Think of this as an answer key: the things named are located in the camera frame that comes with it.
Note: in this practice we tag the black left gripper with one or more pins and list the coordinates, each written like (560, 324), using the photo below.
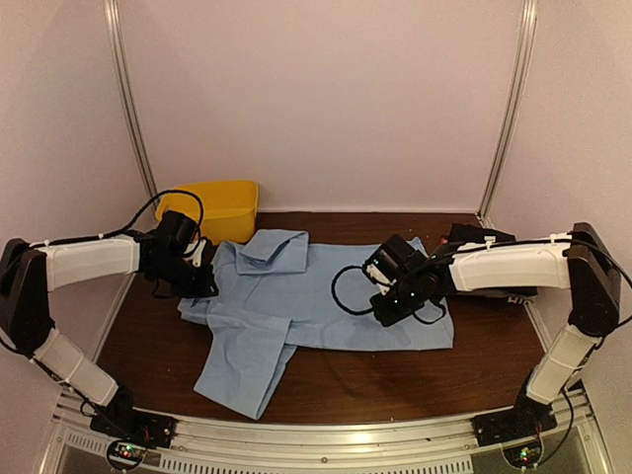
(201, 288)

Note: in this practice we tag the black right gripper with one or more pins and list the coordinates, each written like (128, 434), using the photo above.
(384, 315)

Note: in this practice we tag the yellow plastic basket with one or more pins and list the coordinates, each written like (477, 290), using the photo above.
(229, 209)

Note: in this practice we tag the light blue long sleeve shirt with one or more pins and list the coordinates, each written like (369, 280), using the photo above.
(277, 293)

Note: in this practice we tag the black shirt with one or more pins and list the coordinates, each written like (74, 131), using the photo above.
(460, 234)

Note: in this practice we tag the grey shirt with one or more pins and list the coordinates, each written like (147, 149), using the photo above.
(512, 297)

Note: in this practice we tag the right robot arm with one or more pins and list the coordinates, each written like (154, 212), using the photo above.
(483, 261)

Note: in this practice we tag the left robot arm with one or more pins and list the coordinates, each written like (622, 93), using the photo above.
(172, 252)

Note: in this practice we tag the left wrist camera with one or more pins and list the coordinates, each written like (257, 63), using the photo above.
(200, 253)

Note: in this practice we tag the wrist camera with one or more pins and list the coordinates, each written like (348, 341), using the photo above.
(200, 253)
(377, 277)

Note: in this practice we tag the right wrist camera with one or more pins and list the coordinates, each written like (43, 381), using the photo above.
(377, 277)

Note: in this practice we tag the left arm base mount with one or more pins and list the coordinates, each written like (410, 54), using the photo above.
(140, 427)

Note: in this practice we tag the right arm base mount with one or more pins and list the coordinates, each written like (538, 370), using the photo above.
(510, 425)

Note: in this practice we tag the left aluminium frame post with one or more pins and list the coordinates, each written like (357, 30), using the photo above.
(131, 117)

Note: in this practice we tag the aluminium frame post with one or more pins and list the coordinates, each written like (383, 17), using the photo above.
(524, 47)
(131, 117)

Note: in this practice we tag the right aluminium frame post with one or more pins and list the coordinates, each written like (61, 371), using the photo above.
(524, 47)

